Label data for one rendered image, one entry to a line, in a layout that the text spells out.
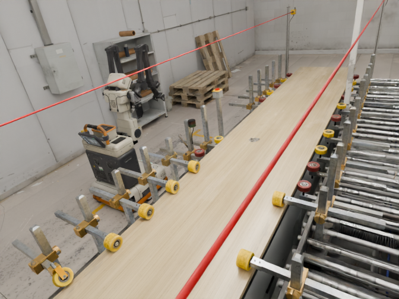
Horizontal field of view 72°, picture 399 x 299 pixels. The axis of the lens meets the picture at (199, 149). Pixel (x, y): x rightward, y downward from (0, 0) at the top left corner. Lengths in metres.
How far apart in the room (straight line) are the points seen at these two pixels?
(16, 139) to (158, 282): 3.31
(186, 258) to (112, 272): 0.35
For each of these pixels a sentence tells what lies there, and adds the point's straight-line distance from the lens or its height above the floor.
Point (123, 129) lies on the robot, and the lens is 3.18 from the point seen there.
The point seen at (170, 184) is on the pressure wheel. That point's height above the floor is 0.97.
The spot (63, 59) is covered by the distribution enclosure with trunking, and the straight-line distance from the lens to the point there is 4.28.
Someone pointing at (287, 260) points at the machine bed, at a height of 0.17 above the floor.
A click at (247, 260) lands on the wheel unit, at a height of 0.97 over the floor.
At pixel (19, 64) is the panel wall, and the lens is 4.27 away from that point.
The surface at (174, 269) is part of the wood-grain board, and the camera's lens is 1.38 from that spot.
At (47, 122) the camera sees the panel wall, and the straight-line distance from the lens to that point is 4.45.
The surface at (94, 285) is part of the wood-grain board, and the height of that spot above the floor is 0.90.
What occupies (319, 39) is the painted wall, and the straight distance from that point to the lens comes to 9.56.
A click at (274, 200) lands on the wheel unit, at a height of 0.95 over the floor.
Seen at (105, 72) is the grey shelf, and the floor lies 1.10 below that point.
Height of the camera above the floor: 1.97
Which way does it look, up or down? 29 degrees down
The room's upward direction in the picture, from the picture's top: 8 degrees counter-clockwise
